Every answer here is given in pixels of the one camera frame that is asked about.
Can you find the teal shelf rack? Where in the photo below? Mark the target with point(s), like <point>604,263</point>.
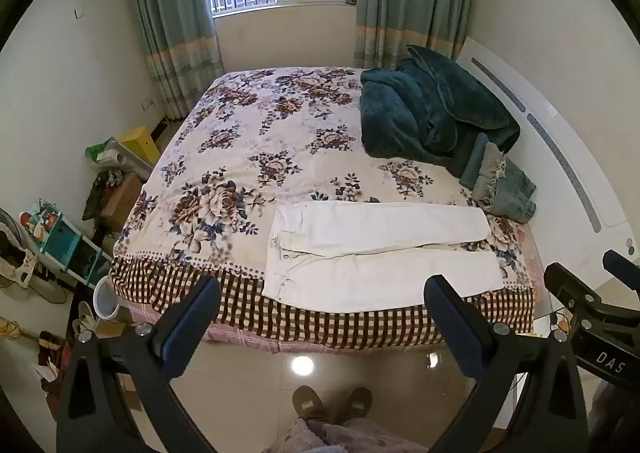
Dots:
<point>65,246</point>

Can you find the white shoes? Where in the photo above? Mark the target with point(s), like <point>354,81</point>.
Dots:
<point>85,321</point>

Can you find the brown slipper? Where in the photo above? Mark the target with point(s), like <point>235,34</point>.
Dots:
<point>357,405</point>
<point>308,405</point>

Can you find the white plastic tube roll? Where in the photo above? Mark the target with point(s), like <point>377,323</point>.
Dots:
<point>115,155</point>

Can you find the white bucket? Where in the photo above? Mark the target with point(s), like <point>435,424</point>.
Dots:
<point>105,301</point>

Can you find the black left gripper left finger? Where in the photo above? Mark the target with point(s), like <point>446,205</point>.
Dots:
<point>94,415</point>

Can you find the white pants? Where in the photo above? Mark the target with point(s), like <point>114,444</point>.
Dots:
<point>348,257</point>

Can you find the left green curtain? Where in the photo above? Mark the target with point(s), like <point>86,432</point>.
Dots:
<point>181,48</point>

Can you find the floral bed blanket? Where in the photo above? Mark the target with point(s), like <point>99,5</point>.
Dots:
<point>256,140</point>

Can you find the left brown slipper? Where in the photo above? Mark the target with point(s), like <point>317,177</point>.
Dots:
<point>308,405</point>

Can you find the dark green fleece blanket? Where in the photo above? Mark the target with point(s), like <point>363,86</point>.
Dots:
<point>430,109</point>

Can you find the brown cardboard box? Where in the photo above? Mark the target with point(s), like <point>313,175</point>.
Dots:
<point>118,206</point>

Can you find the right brown slipper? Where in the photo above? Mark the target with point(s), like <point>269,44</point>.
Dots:
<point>357,405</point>

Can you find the yellow box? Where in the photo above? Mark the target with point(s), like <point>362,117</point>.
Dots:
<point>139,141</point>

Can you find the white bed headboard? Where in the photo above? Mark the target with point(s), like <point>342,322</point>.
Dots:
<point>578,214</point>

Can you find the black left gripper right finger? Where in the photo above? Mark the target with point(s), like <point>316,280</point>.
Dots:
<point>550,415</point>

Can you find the folded grey green clothes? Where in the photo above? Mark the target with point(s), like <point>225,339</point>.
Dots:
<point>497,185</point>

